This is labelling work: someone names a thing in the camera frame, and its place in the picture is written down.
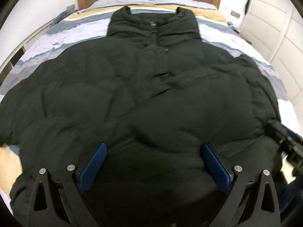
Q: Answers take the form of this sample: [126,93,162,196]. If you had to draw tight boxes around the black puffer coat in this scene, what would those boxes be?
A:
[1,7,281,226]

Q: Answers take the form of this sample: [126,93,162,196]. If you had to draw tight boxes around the white wardrobe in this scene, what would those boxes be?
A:
[239,0,303,114]

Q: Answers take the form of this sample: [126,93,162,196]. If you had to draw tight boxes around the white low shelf unit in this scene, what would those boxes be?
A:
[0,21,57,86]

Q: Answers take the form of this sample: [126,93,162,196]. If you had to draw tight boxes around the striped duvet cover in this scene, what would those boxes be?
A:
[0,0,303,209]

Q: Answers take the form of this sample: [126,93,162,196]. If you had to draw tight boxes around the blue crumpled cloth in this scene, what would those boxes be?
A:
[51,9,77,26]

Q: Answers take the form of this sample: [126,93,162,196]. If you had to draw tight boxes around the wall switch plate right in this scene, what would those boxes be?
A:
[231,10,241,19]

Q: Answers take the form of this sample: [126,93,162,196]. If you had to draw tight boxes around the wall switch plate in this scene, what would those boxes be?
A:
[66,4,76,10]
[231,10,241,19]

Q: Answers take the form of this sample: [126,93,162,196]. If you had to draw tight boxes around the wall switch plate left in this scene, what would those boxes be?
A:
[66,4,76,10]

